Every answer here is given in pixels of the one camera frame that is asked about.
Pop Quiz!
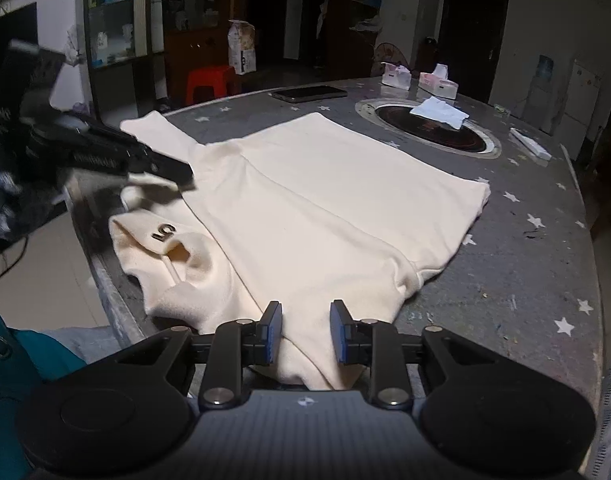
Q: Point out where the cream sweatshirt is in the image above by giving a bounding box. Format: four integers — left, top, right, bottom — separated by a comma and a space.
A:
108, 111, 491, 391

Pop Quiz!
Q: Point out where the white tissue paper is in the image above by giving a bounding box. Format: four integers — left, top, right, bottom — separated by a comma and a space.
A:
409, 97, 470, 129

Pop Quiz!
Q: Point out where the wooden bookshelf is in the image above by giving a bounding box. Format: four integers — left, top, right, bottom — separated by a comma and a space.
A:
335, 0, 386, 61

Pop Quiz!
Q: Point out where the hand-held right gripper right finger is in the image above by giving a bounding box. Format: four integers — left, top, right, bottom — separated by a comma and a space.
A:
329, 300, 506, 409

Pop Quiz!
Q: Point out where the pink tissue box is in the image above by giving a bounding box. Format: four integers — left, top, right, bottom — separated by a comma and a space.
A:
418, 64, 459, 97

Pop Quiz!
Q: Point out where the glass door cabinet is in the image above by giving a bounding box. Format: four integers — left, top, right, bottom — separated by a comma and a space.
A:
83, 0, 154, 116

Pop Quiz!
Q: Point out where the white power strip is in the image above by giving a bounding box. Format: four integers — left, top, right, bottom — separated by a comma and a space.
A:
509, 127, 553, 162

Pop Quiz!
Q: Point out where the black smartphone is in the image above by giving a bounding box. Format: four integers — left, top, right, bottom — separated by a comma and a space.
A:
270, 85, 347, 104

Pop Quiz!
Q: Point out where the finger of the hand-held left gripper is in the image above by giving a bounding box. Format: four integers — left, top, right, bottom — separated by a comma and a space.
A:
73, 112, 195, 184

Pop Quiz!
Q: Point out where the wooden storage cabinet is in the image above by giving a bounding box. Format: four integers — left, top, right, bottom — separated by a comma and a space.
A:
160, 0, 236, 101

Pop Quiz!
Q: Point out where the dark wooden door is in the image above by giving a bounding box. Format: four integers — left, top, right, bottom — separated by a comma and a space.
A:
437, 0, 509, 103

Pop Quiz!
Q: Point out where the white refrigerator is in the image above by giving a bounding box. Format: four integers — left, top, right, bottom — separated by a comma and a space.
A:
565, 59, 602, 161

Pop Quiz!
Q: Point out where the white sack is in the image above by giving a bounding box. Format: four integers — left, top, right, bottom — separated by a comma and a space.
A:
228, 20, 257, 76

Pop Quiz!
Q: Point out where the person's teal jacket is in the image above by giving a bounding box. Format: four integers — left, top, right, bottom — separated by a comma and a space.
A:
0, 300, 86, 480

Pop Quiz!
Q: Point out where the round induction cooktop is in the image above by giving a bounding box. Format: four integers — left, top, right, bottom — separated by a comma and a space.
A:
354, 97, 502, 159

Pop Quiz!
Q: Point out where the red plastic stool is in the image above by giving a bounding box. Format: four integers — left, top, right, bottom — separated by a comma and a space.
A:
186, 66, 238, 106

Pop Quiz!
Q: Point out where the mesh food cover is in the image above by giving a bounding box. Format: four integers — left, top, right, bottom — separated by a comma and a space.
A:
374, 42, 411, 73

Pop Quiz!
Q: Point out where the water dispenser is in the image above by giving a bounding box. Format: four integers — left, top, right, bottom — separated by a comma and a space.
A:
528, 55, 555, 133

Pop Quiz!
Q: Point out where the white tissue pack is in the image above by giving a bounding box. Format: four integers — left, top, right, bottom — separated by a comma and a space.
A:
380, 62, 412, 88

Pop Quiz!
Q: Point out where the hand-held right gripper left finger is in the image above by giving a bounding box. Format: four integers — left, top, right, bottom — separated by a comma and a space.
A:
114, 301, 285, 409

